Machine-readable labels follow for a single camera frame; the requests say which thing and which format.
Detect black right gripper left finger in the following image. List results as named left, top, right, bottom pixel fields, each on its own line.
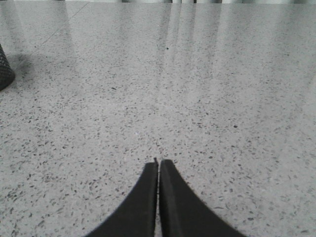
left=88, top=162, right=158, bottom=237

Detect black mesh pen bucket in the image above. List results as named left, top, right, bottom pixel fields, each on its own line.
left=0, top=46, right=15, bottom=90

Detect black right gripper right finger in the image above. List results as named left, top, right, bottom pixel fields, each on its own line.
left=159, top=159, right=243, bottom=237

